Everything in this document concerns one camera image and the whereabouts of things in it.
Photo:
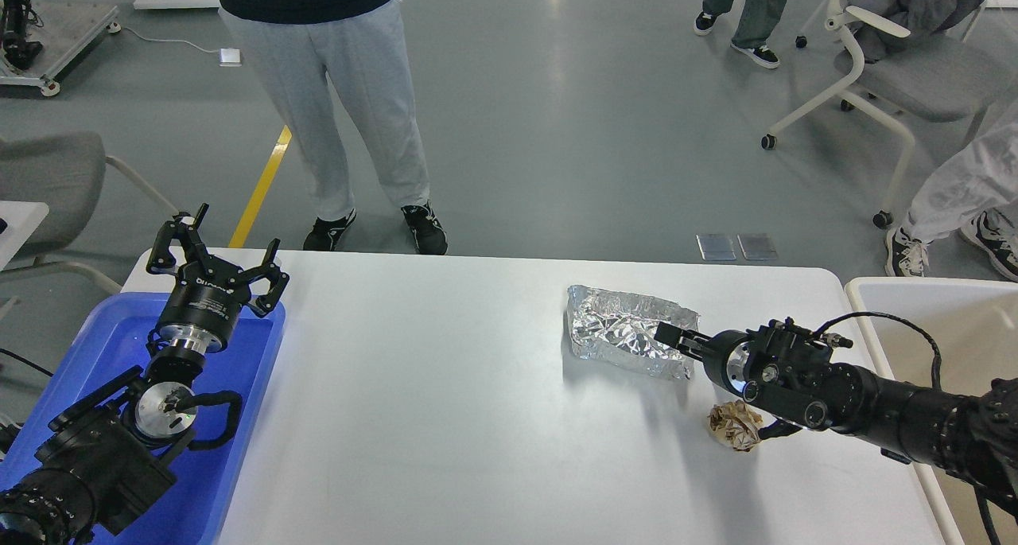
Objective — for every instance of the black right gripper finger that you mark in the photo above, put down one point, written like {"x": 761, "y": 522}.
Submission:
{"x": 689, "y": 343}

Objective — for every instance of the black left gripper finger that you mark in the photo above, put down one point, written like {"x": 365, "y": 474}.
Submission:
{"x": 184, "y": 229}
{"x": 268, "y": 270}

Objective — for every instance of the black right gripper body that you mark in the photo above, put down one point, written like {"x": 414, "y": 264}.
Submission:
{"x": 727, "y": 355}

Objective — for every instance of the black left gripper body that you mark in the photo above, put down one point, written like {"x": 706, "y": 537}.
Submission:
{"x": 205, "y": 302}

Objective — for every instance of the aluminium foil tray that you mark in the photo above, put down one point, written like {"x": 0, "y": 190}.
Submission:
{"x": 619, "y": 328}

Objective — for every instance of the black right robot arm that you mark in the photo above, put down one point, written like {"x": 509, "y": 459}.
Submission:
{"x": 786, "y": 370}

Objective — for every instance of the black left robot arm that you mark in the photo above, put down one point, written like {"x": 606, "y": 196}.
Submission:
{"x": 108, "y": 459}

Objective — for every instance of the crumpled brown paper ball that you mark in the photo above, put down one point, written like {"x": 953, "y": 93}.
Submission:
{"x": 736, "y": 425}

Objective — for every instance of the metal floor plate left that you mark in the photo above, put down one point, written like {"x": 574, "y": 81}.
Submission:
{"x": 716, "y": 247}

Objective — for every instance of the metal floor plate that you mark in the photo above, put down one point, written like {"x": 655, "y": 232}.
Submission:
{"x": 757, "y": 247}
{"x": 716, "y": 247}

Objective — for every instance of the metal floor plate right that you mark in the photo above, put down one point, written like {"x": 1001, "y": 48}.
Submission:
{"x": 757, "y": 247}

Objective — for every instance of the grey chair left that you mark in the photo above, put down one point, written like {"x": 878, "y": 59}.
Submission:
{"x": 67, "y": 172}

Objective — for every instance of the white side table corner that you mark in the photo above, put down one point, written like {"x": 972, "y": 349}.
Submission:
{"x": 22, "y": 220}

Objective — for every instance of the white floor power box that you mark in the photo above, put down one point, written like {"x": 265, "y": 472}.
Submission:
{"x": 230, "y": 57}

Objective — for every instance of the beige plastic bin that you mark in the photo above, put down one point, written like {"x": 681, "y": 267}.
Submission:
{"x": 973, "y": 323}

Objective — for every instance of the wheeled equipment cart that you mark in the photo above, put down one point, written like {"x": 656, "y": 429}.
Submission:
{"x": 40, "y": 39}

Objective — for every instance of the seated person white trousers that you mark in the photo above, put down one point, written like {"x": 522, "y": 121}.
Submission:
{"x": 967, "y": 194}

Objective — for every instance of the grey office chair right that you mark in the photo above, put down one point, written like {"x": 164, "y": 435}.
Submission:
{"x": 900, "y": 52}

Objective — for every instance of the walking person in jeans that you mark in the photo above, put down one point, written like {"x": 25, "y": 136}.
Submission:
{"x": 757, "y": 22}

